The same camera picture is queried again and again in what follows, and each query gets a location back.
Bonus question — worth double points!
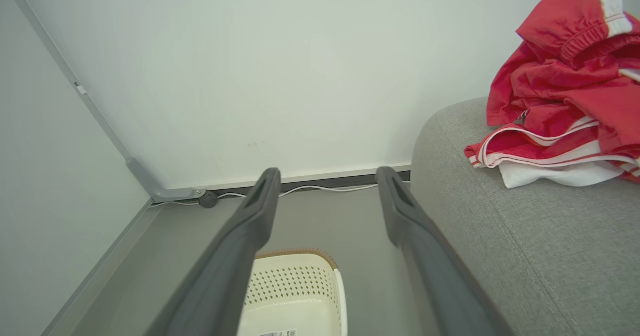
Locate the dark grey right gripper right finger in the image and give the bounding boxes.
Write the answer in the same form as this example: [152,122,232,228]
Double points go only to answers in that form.
[375,166,516,336]

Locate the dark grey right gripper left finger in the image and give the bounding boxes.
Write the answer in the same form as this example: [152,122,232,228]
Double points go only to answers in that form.
[145,168,282,336]

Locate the red and white clothing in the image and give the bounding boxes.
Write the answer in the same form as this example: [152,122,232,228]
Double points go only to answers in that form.
[464,0,640,189]

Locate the cream plastic laundry basket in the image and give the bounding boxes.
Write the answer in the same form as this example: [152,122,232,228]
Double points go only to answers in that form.
[236,248,348,336]

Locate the grey fabric sofa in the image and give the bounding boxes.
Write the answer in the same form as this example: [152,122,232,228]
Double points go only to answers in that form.
[410,97,640,336]

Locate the white and black skirting board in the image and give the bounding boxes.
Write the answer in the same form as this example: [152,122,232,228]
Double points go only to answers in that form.
[170,163,412,197]

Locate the thin white cable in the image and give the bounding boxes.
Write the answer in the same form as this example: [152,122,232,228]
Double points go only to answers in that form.
[150,181,411,207]

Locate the grey metal panel frame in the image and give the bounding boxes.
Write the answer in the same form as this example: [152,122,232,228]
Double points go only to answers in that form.
[0,0,206,336]

